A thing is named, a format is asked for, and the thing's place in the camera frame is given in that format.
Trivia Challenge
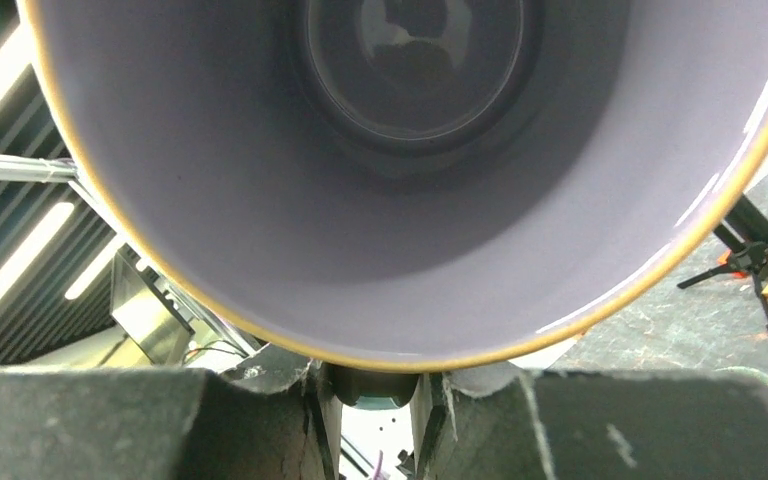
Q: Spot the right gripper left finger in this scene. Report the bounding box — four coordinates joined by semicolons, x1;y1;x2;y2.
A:
0;345;341;479

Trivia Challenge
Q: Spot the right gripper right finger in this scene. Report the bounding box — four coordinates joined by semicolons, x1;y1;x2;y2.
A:
411;362;768;479

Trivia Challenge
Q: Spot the pale pink mug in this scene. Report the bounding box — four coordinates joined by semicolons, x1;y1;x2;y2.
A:
17;1;768;373

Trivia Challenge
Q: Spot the black microphone tripod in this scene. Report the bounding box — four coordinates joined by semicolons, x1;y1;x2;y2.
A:
677;195;768;333

